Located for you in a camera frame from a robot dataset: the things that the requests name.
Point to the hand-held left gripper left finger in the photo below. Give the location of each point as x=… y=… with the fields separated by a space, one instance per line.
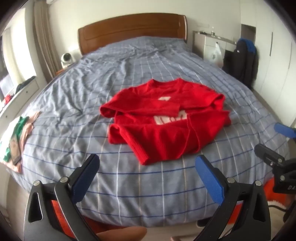
x=85 y=176

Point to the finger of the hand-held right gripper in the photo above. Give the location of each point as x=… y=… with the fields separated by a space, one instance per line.
x=268 y=154
x=284 y=130

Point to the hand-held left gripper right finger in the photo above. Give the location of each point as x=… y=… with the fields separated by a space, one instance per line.
x=208 y=176

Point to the red knit sweater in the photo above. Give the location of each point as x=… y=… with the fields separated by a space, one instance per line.
x=161 y=139

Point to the pile of green pink clothes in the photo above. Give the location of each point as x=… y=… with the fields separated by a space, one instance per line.
x=27 y=129

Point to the dark clothes pile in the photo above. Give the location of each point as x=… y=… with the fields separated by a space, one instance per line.
x=25 y=83

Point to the person's bare leg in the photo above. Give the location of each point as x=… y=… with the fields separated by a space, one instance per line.
x=120 y=234

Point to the black jacket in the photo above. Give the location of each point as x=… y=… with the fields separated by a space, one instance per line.
x=242 y=64

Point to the bed with grey checked cover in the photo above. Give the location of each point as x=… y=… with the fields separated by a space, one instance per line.
x=81 y=92

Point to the green and white garment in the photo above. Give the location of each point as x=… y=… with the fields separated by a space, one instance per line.
x=19 y=124

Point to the blue garment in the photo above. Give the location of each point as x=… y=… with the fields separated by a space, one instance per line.
x=249 y=45

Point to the white plastic bag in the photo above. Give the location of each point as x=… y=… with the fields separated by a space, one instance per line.
x=216 y=54

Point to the white window bench cabinet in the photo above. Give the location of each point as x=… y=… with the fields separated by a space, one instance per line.
x=23 y=95

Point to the small red cloth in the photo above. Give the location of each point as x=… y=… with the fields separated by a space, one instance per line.
x=7 y=99

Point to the white desk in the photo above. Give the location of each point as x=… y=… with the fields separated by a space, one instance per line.
x=205 y=44

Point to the white round fan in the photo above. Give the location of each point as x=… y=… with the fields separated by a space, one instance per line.
x=67 y=59

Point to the small bottle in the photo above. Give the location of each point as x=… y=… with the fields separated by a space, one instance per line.
x=213 y=32

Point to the window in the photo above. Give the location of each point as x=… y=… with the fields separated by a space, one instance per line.
x=5 y=67

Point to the beige curtain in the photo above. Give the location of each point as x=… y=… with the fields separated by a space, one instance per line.
x=46 y=41

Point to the wooden headboard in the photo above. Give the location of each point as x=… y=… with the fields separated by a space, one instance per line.
x=129 y=30

